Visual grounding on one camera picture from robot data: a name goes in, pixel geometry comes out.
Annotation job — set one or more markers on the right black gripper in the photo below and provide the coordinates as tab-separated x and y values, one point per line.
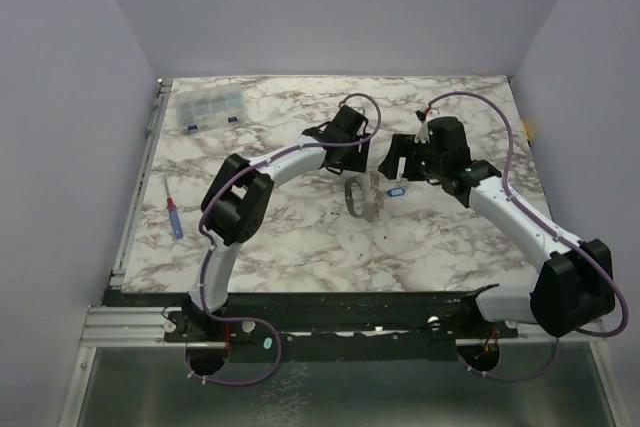
396	158

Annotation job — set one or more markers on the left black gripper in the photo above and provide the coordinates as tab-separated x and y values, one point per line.
357	162

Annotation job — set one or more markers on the blue key tag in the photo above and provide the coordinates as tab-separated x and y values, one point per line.
396	192

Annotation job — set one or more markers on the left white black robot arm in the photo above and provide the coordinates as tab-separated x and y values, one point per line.
235	205

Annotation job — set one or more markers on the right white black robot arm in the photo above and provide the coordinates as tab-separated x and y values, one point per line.
571	289

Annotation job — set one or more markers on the clear plastic compartment box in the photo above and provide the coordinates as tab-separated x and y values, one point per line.
210	108

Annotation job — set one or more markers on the left aluminium side rail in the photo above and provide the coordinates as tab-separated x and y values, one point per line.
154	123

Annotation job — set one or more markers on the blue red handled screwdriver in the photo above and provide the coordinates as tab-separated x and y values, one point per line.
173	215

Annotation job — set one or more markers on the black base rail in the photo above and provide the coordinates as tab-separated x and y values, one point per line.
316	327

